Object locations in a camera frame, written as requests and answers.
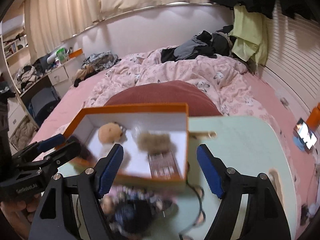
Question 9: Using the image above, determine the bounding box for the open white shelf unit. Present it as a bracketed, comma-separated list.
[0, 29, 40, 150]

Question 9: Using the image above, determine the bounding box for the white drawer desk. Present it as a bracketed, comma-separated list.
[37, 52, 83, 90]

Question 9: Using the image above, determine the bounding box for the beige curtain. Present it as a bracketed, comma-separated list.
[24, 0, 215, 55]

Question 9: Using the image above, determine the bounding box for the pink printed blanket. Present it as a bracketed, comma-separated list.
[84, 46, 265, 120]

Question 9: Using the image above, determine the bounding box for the fluffy brown accessory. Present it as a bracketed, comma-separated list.
[137, 131, 172, 154]

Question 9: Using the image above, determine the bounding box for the beige and black garment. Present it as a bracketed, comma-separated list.
[74, 67, 97, 87]

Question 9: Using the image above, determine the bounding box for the mint green lap table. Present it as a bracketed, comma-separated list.
[59, 115, 298, 240]

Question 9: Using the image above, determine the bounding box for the black cord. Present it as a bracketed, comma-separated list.
[184, 184, 207, 233]

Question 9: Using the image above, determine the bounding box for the grey patterned cloth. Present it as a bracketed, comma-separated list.
[81, 51, 122, 72]

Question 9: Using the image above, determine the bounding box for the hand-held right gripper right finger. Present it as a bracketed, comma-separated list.
[196, 144, 292, 240]

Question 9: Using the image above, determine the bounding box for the pile of folded clothes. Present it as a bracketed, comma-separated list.
[17, 65, 38, 88]

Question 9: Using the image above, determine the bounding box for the smartphone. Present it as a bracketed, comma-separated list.
[294, 117, 318, 153]

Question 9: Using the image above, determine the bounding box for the tan plush toy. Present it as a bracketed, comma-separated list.
[97, 121, 125, 144]

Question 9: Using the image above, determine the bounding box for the red corduroy cushion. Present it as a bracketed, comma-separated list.
[105, 80, 223, 117]

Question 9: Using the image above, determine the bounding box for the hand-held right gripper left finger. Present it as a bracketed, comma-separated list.
[30, 144, 125, 240]

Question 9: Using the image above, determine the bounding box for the brown quilted cloth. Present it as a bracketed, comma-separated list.
[10, 121, 38, 150]

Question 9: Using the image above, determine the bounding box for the orange bottle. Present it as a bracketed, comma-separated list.
[307, 102, 320, 128]

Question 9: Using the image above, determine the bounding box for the pile of assorted clutter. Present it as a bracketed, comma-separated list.
[299, 200, 320, 228]

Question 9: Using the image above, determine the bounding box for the light green cloth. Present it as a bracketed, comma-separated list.
[230, 5, 268, 67]

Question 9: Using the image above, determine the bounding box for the pink bed sheet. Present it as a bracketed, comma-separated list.
[30, 70, 320, 230]

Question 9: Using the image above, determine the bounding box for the person's left hand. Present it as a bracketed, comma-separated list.
[0, 194, 42, 225]

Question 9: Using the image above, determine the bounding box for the orange cardboard box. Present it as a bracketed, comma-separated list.
[61, 102, 189, 188]

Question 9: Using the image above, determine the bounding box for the pile of dark clothes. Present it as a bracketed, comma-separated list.
[161, 25, 237, 63]

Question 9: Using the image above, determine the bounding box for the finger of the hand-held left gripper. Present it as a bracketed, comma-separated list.
[10, 134, 67, 165]
[14, 141, 83, 178]

